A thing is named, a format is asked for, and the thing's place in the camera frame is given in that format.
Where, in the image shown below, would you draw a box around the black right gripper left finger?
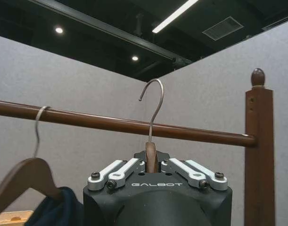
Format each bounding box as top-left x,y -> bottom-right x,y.
87,152 -> 147,191

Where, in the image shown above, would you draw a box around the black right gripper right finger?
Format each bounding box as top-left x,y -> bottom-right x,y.
155,151 -> 228,191

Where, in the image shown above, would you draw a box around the wooden hanger with metal hook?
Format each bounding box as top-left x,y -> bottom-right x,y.
0,105 -> 70,215
139,79 -> 164,174

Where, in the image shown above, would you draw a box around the dark blue garment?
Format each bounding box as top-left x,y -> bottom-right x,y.
25,186 -> 84,226

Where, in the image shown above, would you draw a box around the light wooden box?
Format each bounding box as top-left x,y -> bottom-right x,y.
0,210 -> 35,226

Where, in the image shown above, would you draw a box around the black ceiling beam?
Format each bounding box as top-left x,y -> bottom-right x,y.
28,0 -> 194,65

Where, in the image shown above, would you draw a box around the ceiling air vent grille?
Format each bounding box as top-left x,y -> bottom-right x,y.
202,16 -> 244,41

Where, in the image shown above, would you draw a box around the long ceiling strip light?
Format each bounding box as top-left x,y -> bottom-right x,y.
152,0 -> 199,33

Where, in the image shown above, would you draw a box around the dark wooden rack rail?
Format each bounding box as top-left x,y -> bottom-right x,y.
0,99 -> 256,148

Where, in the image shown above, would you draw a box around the dark wooden rack post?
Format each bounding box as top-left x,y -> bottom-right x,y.
244,68 -> 275,226

